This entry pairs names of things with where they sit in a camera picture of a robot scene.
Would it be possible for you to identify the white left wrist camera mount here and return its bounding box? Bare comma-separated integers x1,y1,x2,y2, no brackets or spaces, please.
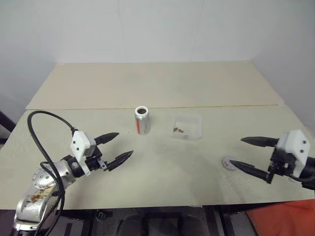
70,131,95,177

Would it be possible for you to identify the dark object beside table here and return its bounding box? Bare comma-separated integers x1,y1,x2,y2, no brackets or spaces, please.
0,110,17,146

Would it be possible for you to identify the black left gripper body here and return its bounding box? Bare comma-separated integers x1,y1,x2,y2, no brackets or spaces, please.
85,146,108,173

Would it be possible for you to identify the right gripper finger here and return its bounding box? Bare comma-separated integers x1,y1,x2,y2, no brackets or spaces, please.
227,160,274,184
240,136,280,148

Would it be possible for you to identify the orange red flat object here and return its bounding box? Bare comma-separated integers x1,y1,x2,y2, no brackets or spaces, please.
246,198,315,236

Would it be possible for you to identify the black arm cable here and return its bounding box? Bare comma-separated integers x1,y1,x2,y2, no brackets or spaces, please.
27,110,79,233
287,175,315,190

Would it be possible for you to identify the silver red can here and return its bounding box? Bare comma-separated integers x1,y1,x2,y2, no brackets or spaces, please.
134,106,151,136

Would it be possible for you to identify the small round lid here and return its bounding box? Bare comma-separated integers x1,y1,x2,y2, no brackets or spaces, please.
221,156,237,171

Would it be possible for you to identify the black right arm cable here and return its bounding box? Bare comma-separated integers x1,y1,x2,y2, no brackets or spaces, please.
287,175,315,190

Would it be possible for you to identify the small black frame clamp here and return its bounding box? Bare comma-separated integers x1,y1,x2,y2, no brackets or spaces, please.
94,210,107,222

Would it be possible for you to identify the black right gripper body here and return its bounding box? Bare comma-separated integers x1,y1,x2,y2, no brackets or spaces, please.
269,145,300,179

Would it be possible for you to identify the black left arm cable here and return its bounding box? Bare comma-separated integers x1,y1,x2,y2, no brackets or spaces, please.
27,110,79,233

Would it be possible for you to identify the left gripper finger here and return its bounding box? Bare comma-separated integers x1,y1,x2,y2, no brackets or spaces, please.
105,150,134,172
94,132,120,146

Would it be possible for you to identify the clear plastic container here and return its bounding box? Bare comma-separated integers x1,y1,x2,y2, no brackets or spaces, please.
168,113,203,141

